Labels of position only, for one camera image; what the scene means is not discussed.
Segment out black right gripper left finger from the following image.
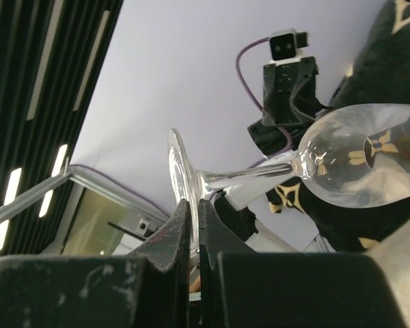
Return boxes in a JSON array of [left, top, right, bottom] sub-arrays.
[[0, 200, 191, 327]]

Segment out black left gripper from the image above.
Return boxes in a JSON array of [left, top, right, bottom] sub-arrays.
[[263, 57, 320, 126]]

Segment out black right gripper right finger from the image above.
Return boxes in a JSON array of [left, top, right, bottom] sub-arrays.
[[198, 200, 405, 327]]

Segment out clear wine glass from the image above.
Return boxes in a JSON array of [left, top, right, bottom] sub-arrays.
[[167, 102, 410, 209]]

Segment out black floral blanket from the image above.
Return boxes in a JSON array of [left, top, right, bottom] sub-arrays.
[[266, 1, 410, 252]]

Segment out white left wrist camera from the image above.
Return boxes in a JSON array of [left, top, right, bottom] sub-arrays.
[[268, 29, 310, 62]]

